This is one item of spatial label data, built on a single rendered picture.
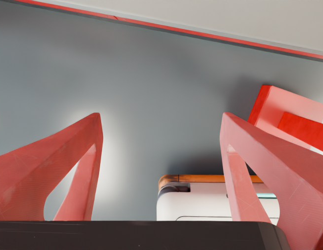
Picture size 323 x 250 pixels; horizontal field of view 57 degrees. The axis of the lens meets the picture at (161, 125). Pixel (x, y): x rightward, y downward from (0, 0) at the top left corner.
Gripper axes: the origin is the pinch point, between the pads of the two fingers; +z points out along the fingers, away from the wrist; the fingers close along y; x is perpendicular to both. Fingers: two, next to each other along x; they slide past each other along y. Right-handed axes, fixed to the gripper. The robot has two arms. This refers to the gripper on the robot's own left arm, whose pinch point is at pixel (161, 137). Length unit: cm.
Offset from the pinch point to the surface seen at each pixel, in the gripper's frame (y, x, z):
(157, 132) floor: 2, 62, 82
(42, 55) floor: 45, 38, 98
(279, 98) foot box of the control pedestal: -39, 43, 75
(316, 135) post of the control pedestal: -37, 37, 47
